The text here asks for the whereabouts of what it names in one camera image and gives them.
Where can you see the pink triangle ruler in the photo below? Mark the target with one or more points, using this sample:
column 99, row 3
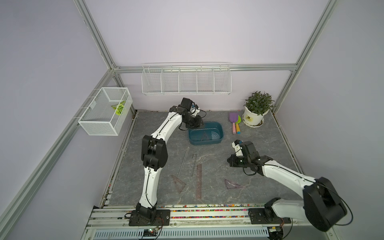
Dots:
column 179, row 184
column 204, row 136

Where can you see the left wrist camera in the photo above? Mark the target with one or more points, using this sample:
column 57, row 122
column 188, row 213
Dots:
column 187, row 103

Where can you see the purple triangle ruler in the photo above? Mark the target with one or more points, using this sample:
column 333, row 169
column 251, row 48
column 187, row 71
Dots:
column 230, row 185

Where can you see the long pink straight ruler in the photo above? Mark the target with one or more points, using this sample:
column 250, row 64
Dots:
column 199, row 182

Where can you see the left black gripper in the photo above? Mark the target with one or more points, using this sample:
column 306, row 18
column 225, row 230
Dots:
column 198, row 123

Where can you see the clear blue protractor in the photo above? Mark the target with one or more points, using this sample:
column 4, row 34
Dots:
column 215, row 135

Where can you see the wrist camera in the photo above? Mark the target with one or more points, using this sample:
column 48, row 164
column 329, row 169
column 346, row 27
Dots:
column 187, row 103
column 237, row 147

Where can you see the teal plastic storage box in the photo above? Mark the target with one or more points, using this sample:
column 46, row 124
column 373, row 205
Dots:
column 208, row 134

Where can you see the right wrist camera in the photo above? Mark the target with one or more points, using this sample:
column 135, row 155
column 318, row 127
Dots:
column 237, row 147

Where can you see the purple toy shovel pink handle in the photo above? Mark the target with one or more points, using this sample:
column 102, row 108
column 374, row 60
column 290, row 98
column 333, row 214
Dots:
column 233, row 118

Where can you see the white mesh side basket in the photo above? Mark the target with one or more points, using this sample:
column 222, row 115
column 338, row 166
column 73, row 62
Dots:
column 99, row 118

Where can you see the green leaf toy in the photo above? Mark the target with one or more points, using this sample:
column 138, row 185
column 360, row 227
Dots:
column 119, row 108

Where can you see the potted green plant white pot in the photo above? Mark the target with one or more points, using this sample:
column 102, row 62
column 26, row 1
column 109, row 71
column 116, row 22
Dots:
column 256, row 107

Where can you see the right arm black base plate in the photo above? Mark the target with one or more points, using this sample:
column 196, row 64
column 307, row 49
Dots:
column 260, row 216

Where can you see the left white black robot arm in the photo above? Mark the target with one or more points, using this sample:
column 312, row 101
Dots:
column 154, row 152

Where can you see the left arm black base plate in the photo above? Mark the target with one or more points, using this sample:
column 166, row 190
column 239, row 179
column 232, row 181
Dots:
column 150, row 218

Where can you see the aluminium rail frame front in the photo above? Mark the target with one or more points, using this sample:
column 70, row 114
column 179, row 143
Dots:
column 199, row 222

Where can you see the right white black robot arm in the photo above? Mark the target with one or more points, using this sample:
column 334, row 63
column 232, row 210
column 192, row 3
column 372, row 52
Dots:
column 319, row 204

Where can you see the short clear straight ruler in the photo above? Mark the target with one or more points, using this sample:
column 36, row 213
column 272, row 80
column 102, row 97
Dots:
column 194, row 157

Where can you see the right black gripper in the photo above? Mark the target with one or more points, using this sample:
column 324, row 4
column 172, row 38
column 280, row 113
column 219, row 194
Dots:
column 232, row 162

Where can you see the long white wire wall basket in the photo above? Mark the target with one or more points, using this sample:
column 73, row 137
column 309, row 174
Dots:
column 202, row 78

